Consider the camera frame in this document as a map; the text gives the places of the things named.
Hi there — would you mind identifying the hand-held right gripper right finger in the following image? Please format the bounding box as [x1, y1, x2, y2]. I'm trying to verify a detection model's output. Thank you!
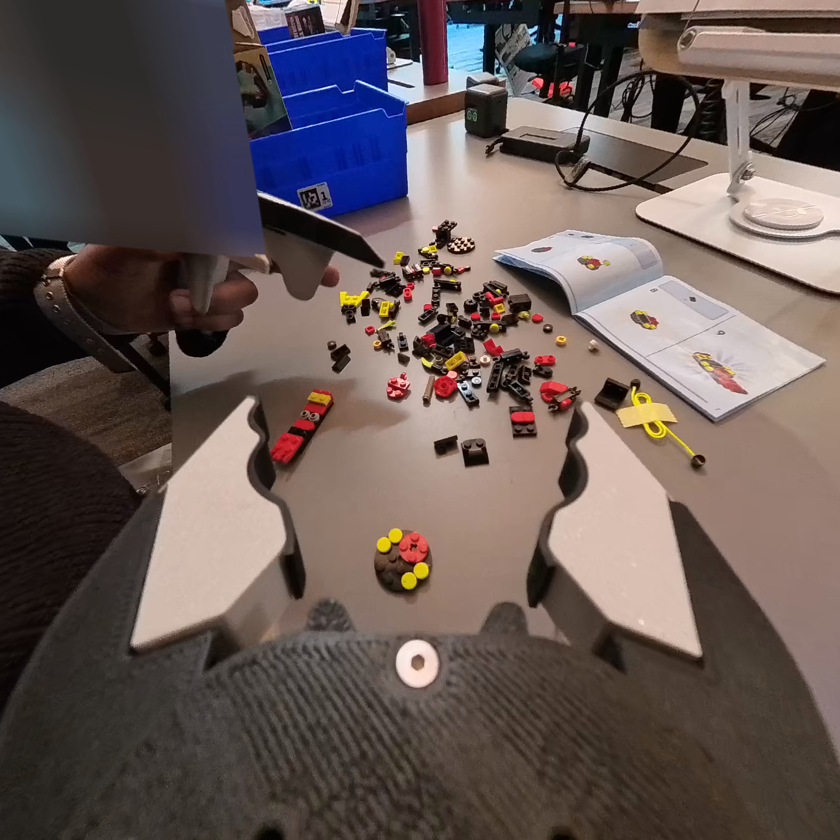
[527, 400, 704, 660]

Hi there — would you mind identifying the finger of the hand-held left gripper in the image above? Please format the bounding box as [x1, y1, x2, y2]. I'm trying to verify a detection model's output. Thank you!
[259, 193, 387, 269]

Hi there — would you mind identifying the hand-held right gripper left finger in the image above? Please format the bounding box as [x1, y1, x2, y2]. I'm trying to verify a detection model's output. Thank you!
[129, 395, 307, 654]

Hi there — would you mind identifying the long red black lego assembly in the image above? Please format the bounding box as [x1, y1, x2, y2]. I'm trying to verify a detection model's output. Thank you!
[270, 390, 334, 466]

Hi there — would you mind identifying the pile of lego pieces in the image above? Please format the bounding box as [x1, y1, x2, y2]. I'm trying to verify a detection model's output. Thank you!
[327, 220, 581, 438]

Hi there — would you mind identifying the round black lego assembly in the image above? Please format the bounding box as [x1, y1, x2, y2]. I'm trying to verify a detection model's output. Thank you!
[374, 528, 433, 593]

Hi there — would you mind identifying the person's left forearm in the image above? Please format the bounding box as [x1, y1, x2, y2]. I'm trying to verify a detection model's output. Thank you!
[0, 248, 73, 388]

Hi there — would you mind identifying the colourful cardboard lego box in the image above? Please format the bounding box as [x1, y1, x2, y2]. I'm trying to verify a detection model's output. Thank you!
[233, 45, 293, 140]

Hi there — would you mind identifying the person's left hand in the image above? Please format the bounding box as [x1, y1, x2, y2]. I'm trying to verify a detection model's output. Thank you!
[64, 246, 342, 334]

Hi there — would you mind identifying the clear plastic bag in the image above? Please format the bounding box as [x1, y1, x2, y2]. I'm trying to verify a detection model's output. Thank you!
[118, 453, 173, 496]

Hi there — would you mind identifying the blue plastic bin with tag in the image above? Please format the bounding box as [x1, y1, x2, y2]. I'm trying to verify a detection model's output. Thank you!
[248, 80, 409, 219]

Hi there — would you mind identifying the person's black sweater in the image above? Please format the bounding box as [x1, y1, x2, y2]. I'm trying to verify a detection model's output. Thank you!
[0, 400, 173, 697]

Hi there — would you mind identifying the dark grey cube device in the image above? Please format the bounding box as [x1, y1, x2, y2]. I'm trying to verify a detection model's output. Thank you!
[465, 82, 509, 139]

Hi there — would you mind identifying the light blue instruction booklet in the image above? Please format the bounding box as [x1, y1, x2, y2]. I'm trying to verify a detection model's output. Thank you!
[493, 230, 826, 422]

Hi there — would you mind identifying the black power adapter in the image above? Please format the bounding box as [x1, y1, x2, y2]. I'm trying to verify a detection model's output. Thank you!
[502, 126, 592, 165]

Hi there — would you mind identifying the black red office chair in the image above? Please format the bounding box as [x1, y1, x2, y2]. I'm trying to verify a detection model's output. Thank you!
[508, 39, 588, 99]

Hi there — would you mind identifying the yellow string with tape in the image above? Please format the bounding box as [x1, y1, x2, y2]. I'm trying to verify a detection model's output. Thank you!
[617, 379, 708, 468]

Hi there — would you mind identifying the maroon cylindrical post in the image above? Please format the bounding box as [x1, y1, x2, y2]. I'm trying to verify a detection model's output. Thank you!
[420, 0, 451, 86]

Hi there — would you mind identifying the grey studded wrist strap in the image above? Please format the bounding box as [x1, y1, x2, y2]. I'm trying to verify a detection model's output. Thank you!
[34, 255, 135, 375]

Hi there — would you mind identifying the black cable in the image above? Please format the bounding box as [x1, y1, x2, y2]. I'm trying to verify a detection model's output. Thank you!
[554, 69, 703, 193]

